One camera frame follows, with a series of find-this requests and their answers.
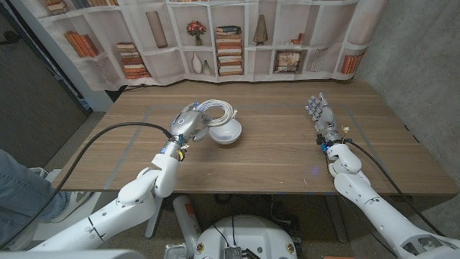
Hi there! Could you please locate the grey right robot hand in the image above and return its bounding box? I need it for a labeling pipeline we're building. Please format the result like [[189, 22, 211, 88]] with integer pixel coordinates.
[[305, 91, 344, 147]]

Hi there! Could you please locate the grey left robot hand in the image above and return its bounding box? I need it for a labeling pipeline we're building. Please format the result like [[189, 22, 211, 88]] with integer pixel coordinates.
[[168, 102, 213, 145]]

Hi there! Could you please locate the white Ethernet cable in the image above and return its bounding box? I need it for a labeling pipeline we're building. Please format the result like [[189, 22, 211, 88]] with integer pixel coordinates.
[[195, 99, 238, 127]]

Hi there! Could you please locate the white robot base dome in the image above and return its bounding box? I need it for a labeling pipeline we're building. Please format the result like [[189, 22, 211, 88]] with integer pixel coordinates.
[[193, 214, 298, 259]]

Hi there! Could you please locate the white bowl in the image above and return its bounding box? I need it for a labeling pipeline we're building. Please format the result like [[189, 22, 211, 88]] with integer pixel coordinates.
[[208, 118, 243, 146]]

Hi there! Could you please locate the printed bookshelf backdrop cloth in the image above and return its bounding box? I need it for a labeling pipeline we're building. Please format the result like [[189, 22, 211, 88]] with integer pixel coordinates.
[[21, 0, 391, 91]]

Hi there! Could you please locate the grey table leg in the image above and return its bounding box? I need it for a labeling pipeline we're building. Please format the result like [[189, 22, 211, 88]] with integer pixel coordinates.
[[325, 195, 349, 244]]

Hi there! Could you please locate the white table leg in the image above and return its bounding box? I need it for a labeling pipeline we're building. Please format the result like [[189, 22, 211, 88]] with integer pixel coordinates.
[[144, 196, 165, 240]]

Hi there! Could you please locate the foil tray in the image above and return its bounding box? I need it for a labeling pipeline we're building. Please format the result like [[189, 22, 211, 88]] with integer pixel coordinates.
[[164, 242, 188, 259]]

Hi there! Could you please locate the grey heatsink module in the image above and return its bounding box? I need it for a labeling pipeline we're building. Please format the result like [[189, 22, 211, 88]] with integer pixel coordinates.
[[224, 246, 262, 259]]

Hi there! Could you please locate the white grey shoe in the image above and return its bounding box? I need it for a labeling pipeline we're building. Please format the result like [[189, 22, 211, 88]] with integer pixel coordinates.
[[50, 190, 91, 223]]

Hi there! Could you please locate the white platform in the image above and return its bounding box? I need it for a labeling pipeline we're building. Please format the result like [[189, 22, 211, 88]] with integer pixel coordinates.
[[30, 167, 116, 244]]

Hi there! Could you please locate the person's leg in jeans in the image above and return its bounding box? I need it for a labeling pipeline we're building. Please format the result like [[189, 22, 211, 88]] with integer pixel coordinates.
[[0, 149, 69, 249]]

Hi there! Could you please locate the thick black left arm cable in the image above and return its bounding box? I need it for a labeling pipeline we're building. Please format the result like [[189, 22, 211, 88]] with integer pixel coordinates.
[[0, 122, 175, 250]]

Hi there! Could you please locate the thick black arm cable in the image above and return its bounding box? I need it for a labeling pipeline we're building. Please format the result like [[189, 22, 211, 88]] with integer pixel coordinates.
[[0, 122, 175, 250], [344, 139, 446, 237]]

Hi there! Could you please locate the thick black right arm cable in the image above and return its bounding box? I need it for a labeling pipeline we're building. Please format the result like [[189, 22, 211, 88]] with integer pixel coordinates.
[[344, 139, 446, 237]]

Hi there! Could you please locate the black floor cable bundle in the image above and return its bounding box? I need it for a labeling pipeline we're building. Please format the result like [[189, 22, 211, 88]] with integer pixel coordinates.
[[214, 194, 299, 235]]

